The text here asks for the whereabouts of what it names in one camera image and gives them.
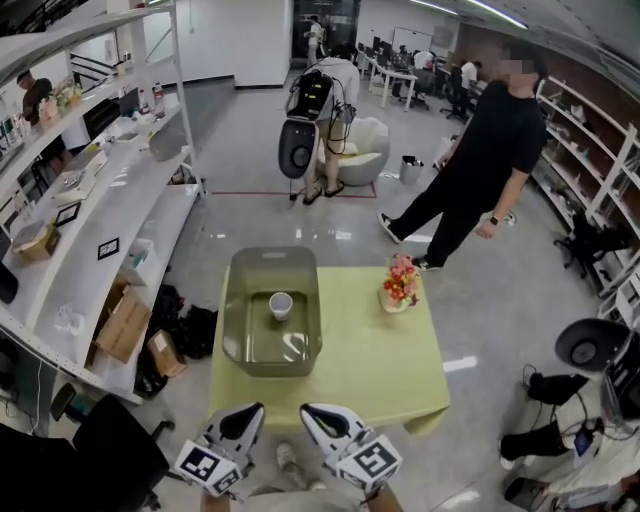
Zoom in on white beanbag seat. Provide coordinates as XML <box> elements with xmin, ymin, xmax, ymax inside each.
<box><xmin>319</xmin><ymin>117</ymin><xmax>392</xmax><ymax>187</ymax></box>

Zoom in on black plastic bags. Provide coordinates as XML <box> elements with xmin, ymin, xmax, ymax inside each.
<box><xmin>133</xmin><ymin>284</ymin><xmax>220</xmax><ymax>397</ymax></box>

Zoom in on olive green plastic basin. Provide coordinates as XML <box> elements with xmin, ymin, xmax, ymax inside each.
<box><xmin>221</xmin><ymin>245</ymin><xmax>324</xmax><ymax>378</ymax></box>

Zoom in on person's right forearm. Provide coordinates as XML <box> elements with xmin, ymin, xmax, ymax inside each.
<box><xmin>360</xmin><ymin>485</ymin><xmax>404</xmax><ymax>512</ymax></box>

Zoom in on person's own shoe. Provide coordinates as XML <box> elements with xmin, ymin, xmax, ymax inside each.
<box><xmin>276</xmin><ymin>441</ymin><xmax>304</xmax><ymax>481</ymax></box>

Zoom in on grey waste bin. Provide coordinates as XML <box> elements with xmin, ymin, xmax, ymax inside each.
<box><xmin>398</xmin><ymin>155</ymin><xmax>426</xmax><ymax>187</ymax></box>

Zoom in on black office chair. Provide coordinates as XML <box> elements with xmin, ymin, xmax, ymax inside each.
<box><xmin>439</xmin><ymin>67</ymin><xmax>475</xmax><ymax>121</ymax></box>
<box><xmin>553</xmin><ymin>213</ymin><xmax>634</xmax><ymax>281</ymax></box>
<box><xmin>49</xmin><ymin>382</ymin><xmax>176</xmax><ymax>512</ymax></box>

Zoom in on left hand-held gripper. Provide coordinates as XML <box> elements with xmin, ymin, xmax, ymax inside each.
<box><xmin>174</xmin><ymin>401</ymin><xmax>266</xmax><ymax>497</ymax></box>

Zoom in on white shelving by brick wall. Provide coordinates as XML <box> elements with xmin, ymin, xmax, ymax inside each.
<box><xmin>529</xmin><ymin>74</ymin><xmax>640</xmax><ymax>301</ymax></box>

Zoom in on white plastic basket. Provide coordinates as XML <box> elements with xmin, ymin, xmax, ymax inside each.
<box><xmin>119</xmin><ymin>238</ymin><xmax>157</xmax><ymax>286</ymax></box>

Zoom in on ceiling light strips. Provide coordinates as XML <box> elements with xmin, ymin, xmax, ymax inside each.
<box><xmin>409</xmin><ymin>0</ymin><xmax>529</xmax><ymax>29</ymax></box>

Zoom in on white office desk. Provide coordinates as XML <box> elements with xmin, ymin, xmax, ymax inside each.
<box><xmin>357</xmin><ymin>47</ymin><xmax>420</xmax><ymax>110</ymax></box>

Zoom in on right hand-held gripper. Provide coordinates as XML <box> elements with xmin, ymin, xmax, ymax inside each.
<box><xmin>298</xmin><ymin>402</ymin><xmax>404</xmax><ymax>494</ymax></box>

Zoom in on pot of colourful flowers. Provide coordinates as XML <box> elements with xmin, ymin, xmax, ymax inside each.
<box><xmin>378</xmin><ymin>253</ymin><xmax>423</xmax><ymax>314</ymax></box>

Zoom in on small closed cardboard box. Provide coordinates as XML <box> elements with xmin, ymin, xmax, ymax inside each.
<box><xmin>146</xmin><ymin>328</ymin><xmax>188</xmax><ymax>379</ymax></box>

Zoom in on white face mask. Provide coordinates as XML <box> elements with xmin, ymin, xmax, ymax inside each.
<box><xmin>54</xmin><ymin>302</ymin><xmax>86</xmax><ymax>336</ymax></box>

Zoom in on white cup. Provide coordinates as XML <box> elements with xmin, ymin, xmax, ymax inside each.
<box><xmin>268</xmin><ymin>292</ymin><xmax>294</xmax><ymax>322</ymax></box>

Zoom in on large open cardboard box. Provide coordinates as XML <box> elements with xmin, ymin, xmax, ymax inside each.
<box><xmin>85</xmin><ymin>282</ymin><xmax>153</xmax><ymax>365</ymax></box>

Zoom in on yellow-green tablecloth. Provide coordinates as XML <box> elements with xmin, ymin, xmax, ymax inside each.
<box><xmin>207</xmin><ymin>266</ymin><xmax>451</xmax><ymax>436</ymax></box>

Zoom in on white whiteboard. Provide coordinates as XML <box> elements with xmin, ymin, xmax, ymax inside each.
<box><xmin>391</xmin><ymin>27</ymin><xmax>434</xmax><ymax>54</ymax></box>

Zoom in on long white shelving unit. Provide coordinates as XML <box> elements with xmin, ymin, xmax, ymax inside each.
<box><xmin>0</xmin><ymin>0</ymin><xmax>207</xmax><ymax>406</ymax></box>

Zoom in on person's own torso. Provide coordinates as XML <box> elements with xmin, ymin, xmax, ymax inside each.
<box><xmin>244</xmin><ymin>488</ymin><xmax>361</xmax><ymax>512</ymax></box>

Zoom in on person's left forearm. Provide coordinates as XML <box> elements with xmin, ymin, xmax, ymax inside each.
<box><xmin>201</xmin><ymin>492</ymin><xmax>240</xmax><ymax>512</ymax></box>

